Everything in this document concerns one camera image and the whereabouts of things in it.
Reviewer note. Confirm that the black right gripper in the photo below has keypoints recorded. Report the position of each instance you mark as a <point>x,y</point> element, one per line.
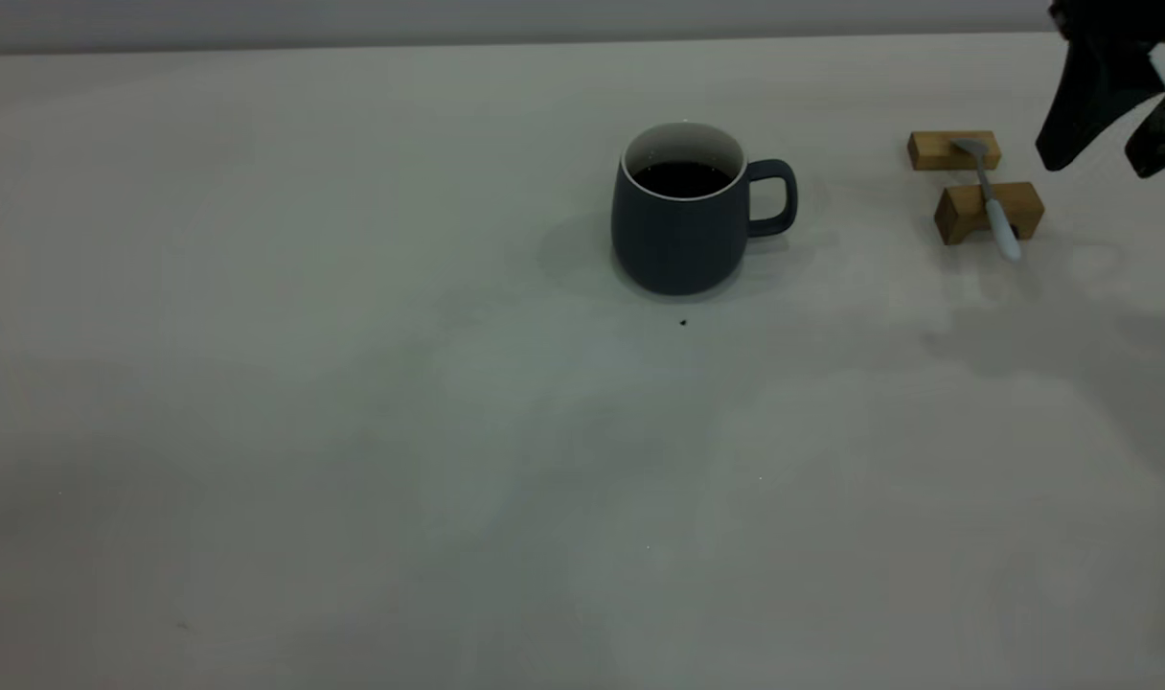
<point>1119,21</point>

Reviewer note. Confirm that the notched wooden block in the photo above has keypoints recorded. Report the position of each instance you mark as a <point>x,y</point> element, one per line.
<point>961,206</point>

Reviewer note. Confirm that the plain wooden block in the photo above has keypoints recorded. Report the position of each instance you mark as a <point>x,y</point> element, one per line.
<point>927,151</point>

